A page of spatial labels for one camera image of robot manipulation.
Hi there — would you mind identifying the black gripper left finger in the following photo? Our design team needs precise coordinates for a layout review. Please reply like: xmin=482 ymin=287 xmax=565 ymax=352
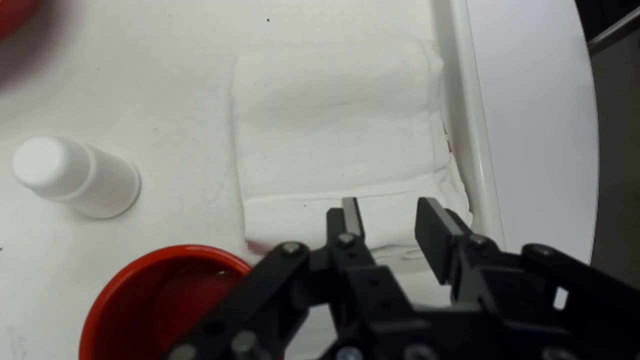
xmin=325 ymin=197 xmax=368 ymax=253

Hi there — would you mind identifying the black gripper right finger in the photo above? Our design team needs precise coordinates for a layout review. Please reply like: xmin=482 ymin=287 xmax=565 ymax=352
xmin=414 ymin=197 xmax=470 ymax=287

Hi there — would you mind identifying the white towel with red stripes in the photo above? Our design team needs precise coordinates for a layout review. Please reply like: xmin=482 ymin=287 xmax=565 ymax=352
xmin=227 ymin=39 xmax=473 ymax=277

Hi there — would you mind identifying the red bowl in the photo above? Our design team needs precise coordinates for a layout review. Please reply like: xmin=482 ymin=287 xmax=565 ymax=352
xmin=0 ymin=0 xmax=37 ymax=42
xmin=77 ymin=244 xmax=256 ymax=360

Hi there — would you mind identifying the white plastic tray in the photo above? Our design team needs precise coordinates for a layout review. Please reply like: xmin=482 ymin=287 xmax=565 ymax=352
xmin=0 ymin=0 xmax=508 ymax=360

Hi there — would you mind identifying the white salt shaker bottle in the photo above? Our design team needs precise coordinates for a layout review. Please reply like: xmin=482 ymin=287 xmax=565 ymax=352
xmin=10 ymin=137 xmax=144 ymax=220

